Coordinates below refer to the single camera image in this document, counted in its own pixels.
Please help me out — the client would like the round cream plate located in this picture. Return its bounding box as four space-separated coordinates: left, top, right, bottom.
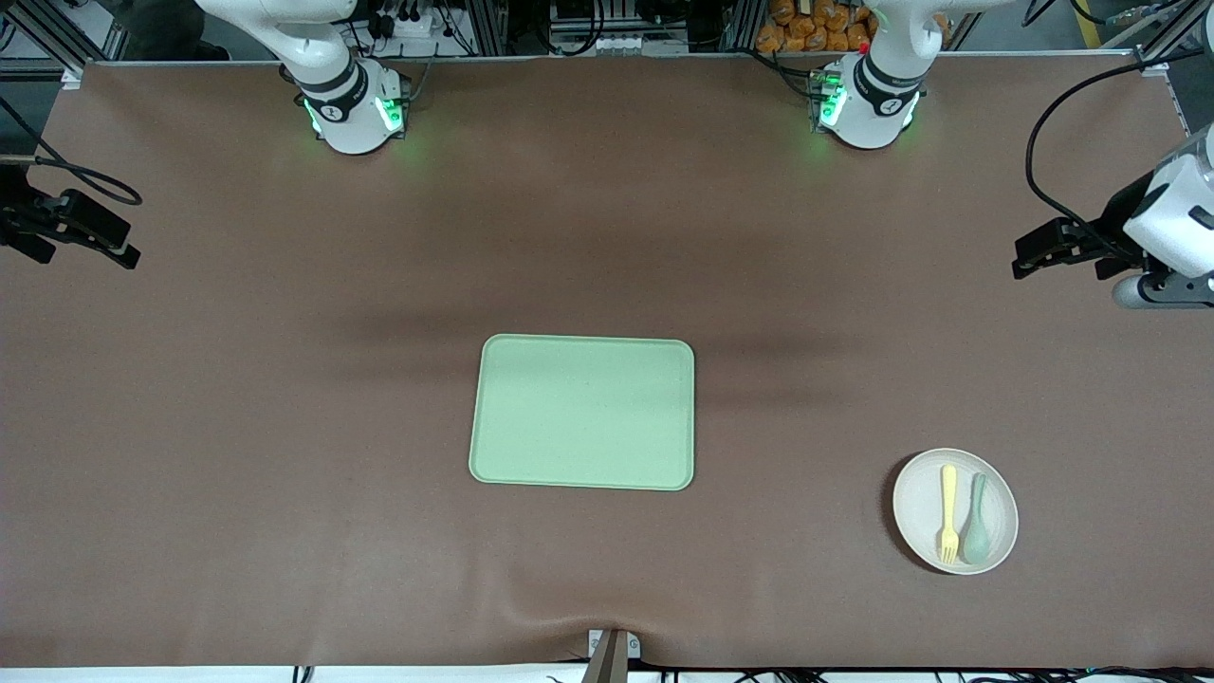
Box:
892 448 1020 577

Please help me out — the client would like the white power strip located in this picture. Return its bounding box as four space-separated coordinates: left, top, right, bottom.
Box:
365 5 439 41

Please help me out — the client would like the white connector block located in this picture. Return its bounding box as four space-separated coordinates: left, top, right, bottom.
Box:
548 33 638 56

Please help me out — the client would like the yellow plastic fork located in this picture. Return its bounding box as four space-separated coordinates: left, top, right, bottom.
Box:
939 464 961 566

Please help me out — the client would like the pale green plastic spoon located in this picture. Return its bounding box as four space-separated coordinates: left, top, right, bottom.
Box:
962 472 992 566

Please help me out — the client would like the brown table mat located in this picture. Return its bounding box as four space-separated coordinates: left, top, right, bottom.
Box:
0 52 1214 670

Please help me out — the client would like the grey metal bracket plate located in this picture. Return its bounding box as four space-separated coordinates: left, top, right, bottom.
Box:
586 628 642 662

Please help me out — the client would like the light green rectangular tray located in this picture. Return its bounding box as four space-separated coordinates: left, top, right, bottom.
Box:
469 333 696 492

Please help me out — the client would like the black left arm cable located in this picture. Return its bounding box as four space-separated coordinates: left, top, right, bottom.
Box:
1025 43 1214 255

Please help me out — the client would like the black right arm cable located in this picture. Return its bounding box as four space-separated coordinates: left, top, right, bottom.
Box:
0 95 143 208

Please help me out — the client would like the slanted aluminium frame beam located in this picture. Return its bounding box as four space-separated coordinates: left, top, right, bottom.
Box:
1105 0 1198 72

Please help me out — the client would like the heap of orange objects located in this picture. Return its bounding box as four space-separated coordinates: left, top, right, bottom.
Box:
756 0 878 54

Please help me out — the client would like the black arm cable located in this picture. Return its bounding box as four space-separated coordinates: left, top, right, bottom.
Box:
1025 43 1214 255
0 95 143 208

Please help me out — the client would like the tan support pole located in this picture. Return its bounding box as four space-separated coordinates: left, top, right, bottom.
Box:
580 633 630 683

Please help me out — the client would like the aluminium frame post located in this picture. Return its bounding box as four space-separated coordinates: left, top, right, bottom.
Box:
721 0 767 53
463 0 509 56

